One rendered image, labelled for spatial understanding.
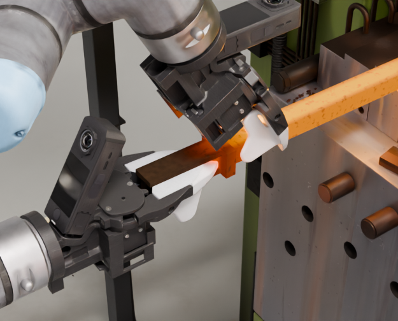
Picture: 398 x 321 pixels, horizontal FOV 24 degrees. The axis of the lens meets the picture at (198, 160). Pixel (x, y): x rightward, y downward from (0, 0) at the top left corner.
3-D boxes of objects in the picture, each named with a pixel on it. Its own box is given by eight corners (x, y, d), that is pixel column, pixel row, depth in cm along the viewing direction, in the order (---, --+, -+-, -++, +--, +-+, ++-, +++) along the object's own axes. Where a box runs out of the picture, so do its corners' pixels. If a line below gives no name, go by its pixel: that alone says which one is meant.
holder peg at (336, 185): (330, 207, 114) (332, 192, 112) (316, 196, 116) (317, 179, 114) (354, 195, 116) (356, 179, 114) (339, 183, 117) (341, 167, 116)
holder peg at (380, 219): (374, 244, 109) (376, 227, 107) (358, 231, 111) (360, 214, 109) (398, 230, 111) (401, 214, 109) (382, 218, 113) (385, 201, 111)
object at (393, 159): (377, 164, 111) (379, 156, 111) (391, 152, 113) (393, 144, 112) (409, 181, 109) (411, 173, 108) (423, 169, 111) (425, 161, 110)
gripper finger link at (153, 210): (176, 180, 97) (103, 209, 94) (176, 167, 96) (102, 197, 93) (200, 206, 94) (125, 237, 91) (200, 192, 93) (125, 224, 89)
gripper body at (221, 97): (178, 119, 99) (126, 53, 89) (235, 63, 99) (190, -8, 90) (221, 156, 94) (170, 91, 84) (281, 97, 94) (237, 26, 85)
